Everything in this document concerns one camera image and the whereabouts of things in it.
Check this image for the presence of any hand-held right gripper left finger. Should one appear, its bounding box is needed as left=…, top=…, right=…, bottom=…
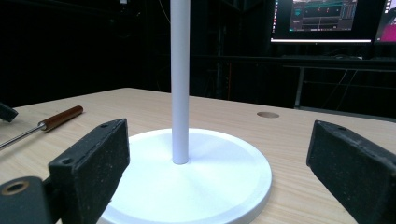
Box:
left=48, top=118, right=131, bottom=224

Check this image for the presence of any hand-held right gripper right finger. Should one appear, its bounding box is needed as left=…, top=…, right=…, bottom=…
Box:
left=305, top=119, right=396, bottom=224

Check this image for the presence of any white pole stand round base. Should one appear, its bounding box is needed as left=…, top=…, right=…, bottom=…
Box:
left=97, top=0, right=273, bottom=224

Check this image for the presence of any round wooden table hole cover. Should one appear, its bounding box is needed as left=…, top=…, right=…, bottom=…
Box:
left=256, top=111, right=280, bottom=119

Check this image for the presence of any computer monitor pink screen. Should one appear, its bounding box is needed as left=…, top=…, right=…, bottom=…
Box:
left=375, top=0, right=396, bottom=44

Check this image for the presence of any wide computer monitor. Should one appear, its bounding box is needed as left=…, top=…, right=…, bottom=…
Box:
left=270, top=0, right=375, bottom=45

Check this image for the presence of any wooden handled metal tool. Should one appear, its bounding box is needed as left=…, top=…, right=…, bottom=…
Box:
left=0, top=105, right=85, bottom=150

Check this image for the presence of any dark metal frame desk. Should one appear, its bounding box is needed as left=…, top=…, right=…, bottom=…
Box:
left=279, top=54, right=396, bottom=110

